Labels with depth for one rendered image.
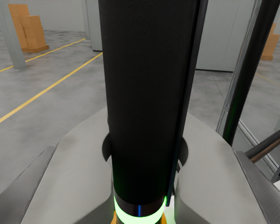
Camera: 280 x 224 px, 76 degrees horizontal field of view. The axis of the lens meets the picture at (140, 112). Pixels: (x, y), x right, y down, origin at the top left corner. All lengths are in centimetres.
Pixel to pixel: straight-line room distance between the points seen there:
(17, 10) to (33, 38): 97
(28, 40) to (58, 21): 617
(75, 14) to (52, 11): 159
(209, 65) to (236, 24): 119
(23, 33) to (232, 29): 712
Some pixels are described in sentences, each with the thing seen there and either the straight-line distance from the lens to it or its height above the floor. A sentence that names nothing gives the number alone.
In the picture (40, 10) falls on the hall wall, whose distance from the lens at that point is 1501.
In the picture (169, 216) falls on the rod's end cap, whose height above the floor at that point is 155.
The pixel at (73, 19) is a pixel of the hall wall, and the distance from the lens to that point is 1387.
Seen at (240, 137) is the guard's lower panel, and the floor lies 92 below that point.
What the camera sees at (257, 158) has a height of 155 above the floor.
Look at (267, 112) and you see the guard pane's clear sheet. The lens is 125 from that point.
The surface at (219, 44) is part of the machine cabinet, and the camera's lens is 577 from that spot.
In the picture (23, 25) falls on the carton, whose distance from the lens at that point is 843.
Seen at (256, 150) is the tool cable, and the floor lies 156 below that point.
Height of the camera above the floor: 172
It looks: 31 degrees down
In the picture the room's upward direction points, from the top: 1 degrees clockwise
